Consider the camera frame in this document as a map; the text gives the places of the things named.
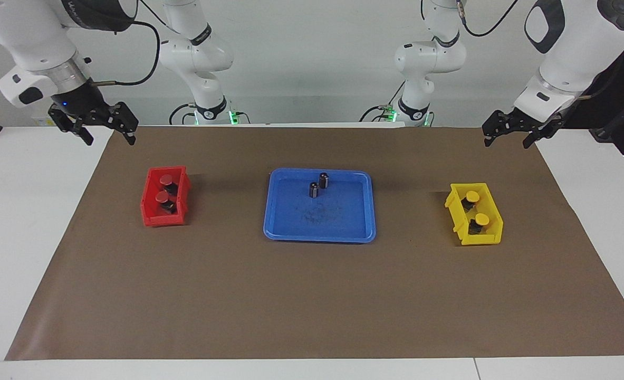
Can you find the blue plastic tray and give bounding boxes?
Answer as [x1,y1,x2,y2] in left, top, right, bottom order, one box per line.
[263,168,377,244]

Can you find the red plastic bin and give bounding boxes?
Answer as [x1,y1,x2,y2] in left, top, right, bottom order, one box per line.
[140,166,191,227]

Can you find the yellow plastic bin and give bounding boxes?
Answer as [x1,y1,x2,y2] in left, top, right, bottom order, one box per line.
[445,183,504,246]

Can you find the brown paper table mat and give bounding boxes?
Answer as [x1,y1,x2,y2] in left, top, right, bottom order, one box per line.
[5,126,624,361]

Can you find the black right base cable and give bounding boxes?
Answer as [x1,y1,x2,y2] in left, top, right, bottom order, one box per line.
[168,103,197,126]

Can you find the black base cable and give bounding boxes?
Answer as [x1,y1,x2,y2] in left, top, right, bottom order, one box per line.
[168,103,197,126]
[359,82,406,123]

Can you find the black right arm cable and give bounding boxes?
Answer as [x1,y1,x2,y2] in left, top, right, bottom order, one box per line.
[90,0,171,87]

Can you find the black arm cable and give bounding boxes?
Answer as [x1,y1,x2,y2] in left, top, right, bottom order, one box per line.
[90,0,171,87]
[460,0,519,38]

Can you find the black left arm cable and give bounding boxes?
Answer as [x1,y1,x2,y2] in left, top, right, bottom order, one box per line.
[460,0,519,38]

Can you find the black left base cable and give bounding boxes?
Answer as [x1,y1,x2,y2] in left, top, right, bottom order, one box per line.
[359,82,406,123]

